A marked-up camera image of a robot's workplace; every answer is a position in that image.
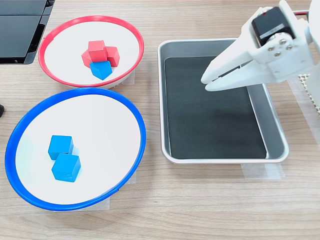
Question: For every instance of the clear tape sheet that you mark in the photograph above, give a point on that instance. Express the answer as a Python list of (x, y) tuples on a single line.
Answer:
[(303, 112)]

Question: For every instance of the red cube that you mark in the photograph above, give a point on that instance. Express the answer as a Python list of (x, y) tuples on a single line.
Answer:
[(85, 58), (113, 56), (97, 51)]

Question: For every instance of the red-rimmed white plate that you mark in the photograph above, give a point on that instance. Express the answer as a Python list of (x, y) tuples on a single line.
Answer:
[(65, 50)]

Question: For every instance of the black flat device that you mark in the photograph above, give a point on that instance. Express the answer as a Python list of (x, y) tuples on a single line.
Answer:
[(17, 35)]

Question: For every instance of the blue cube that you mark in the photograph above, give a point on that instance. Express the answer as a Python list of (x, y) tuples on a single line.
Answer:
[(60, 145), (100, 71), (65, 168)]

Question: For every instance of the blue-rimmed white plate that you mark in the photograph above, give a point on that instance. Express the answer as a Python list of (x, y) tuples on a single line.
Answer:
[(100, 130)]

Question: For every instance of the black tray mat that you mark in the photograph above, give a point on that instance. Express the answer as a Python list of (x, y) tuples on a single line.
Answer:
[(212, 125)]

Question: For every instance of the small dark object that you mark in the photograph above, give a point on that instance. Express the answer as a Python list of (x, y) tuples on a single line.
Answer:
[(1, 111)]

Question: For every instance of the clear tape strip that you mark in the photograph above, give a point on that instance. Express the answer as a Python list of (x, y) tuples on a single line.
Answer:
[(130, 76), (262, 171)]

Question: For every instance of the steel tray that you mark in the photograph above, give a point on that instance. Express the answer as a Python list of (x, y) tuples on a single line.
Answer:
[(272, 120)]

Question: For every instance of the pale perforated base plate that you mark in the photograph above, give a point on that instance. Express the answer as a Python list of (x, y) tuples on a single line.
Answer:
[(303, 80)]

